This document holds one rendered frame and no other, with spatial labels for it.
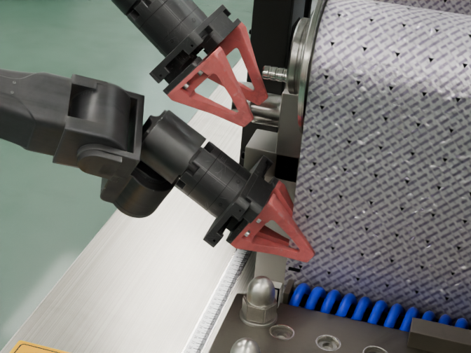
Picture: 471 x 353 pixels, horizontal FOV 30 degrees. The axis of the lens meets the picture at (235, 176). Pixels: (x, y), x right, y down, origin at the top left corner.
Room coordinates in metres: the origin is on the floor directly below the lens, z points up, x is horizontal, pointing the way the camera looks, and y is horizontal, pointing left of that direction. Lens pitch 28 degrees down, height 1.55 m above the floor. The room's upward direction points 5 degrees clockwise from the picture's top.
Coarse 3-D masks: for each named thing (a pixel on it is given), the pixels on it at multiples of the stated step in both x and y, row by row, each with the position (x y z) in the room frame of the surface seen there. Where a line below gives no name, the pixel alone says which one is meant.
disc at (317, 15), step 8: (320, 0) 0.78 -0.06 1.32; (320, 8) 0.77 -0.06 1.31; (320, 16) 0.78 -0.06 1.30; (312, 24) 0.76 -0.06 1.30; (312, 32) 0.75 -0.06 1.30; (312, 40) 0.75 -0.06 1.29; (312, 48) 0.75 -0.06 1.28; (304, 56) 0.74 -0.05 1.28; (312, 56) 0.76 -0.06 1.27; (304, 64) 0.74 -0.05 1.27; (304, 72) 0.74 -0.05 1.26; (304, 80) 0.74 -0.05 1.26; (304, 88) 0.74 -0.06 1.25; (304, 96) 0.74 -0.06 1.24; (304, 104) 0.75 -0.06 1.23; (304, 112) 0.75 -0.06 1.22
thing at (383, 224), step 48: (336, 144) 0.74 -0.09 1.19; (336, 192) 0.74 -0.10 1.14; (384, 192) 0.73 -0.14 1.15; (432, 192) 0.72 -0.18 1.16; (336, 240) 0.74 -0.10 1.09; (384, 240) 0.73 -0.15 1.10; (432, 240) 0.72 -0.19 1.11; (336, 288) 0.74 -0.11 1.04; (384, 288) 0.73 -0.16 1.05; (432, 288) 0.72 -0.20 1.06
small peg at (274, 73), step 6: (264, 66) 0.81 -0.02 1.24; (270, 66) 0.81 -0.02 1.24; (264, 72) 0.81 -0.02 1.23; (270, 72) 0.80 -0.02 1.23; (276, 72) 0.80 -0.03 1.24; (282, 72) 0.80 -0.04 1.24; (264, 78) 0.81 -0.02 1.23; (270, 78) 0.80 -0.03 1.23; (276, 78) 0.80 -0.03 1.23; (282, 78) 0.80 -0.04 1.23
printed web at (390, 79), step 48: (336, 0) 0.80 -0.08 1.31; (384, 0) 0.97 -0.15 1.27; (432, 0) 0.96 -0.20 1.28; (336, 48) 0.75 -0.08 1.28; (384, 48) 0.75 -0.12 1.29; (432, 48) 0.74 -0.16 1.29; (336, 96) 0.74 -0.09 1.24; (384, 96) 0.73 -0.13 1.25; (432, 96) 0.72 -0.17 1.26; (384, 144) 0.73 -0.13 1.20; (432, 144) 0.72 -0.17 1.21
